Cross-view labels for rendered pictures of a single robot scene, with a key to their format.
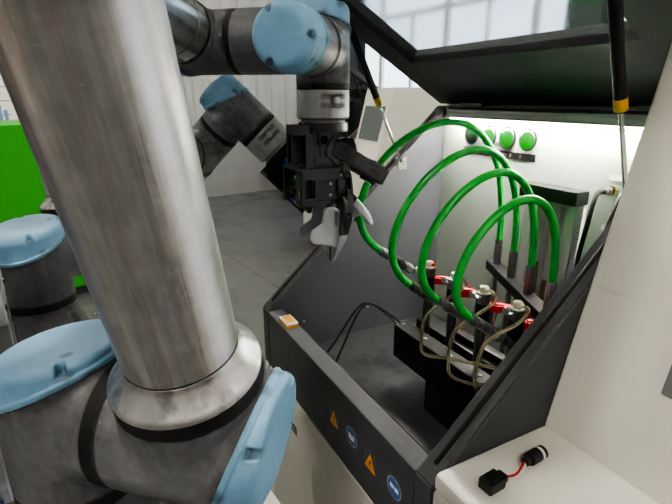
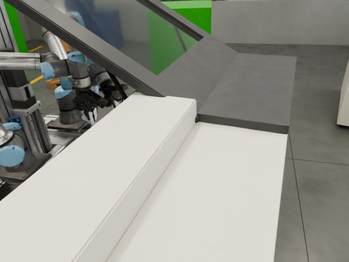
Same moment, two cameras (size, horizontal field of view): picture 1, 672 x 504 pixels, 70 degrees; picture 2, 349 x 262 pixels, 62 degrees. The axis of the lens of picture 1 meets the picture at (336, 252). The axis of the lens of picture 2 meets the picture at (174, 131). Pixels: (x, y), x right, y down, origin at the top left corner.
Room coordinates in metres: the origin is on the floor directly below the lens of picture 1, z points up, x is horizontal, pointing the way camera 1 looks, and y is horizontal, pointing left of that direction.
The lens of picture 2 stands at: (0.22, -1.24, 1.93)
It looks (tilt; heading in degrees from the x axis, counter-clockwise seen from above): 31 degrees down; 51
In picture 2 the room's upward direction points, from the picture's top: 3 degrees counter-clockwise
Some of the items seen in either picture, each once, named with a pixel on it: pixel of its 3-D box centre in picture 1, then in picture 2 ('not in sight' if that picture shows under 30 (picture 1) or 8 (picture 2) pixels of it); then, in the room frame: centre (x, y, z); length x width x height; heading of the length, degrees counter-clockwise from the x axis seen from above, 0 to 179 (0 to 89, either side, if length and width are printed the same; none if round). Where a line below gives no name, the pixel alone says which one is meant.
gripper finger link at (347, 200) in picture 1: (340, 206); (88, 111); (0.70, -0.01, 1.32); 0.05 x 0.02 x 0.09; 28
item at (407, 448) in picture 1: (331, 400); not in sight; (0.85, 0.01, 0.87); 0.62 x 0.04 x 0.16; 28
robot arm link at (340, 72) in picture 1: (321, 47); (77, 65); (0.71, 0.02, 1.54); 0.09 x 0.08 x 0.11; 165
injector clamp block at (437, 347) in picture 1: (459, 383); not in sight; (0.86, -0.26, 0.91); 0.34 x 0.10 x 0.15; 28
